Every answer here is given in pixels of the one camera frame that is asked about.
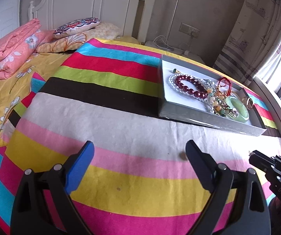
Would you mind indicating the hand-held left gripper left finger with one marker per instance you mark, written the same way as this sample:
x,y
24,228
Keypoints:
x,y
79,166

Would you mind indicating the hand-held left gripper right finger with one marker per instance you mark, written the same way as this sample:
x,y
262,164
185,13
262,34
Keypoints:
x,y
199,161

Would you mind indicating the grey cardboard box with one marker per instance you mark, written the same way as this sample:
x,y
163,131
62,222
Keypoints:
x,y
179,112

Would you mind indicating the rose gold bangle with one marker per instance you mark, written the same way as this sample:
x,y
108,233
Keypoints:
x,y
250,102

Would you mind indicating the striped blanket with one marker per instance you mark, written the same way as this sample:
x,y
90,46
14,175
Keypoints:
x,y
106,127

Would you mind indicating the green jade bangle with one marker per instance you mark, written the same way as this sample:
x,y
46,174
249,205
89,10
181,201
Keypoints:
x,y
243,116

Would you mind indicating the white nightstand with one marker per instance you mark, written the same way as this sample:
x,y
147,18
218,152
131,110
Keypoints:
x,y
194,56

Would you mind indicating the cream floral pillow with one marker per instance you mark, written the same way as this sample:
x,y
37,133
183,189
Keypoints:
x,y
64,44

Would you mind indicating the printed curtain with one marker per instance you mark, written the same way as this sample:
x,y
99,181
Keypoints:
x,y
243,29

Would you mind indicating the folded pink quilt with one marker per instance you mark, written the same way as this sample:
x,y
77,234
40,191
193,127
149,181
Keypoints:
x,y
8,49

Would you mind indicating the embroidered pillow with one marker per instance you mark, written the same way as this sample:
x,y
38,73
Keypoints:
x,y
77,27

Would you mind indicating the white lamp pole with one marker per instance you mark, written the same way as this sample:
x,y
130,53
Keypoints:
x,y
173,19

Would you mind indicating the white headboard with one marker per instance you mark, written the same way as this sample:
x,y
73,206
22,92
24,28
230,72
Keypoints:
x,y
81,2

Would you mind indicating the white window frame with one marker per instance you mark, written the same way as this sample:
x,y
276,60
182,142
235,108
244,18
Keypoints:
x,y
277,107

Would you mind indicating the wall socket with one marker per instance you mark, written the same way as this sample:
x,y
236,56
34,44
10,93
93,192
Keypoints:
x,y
189,29

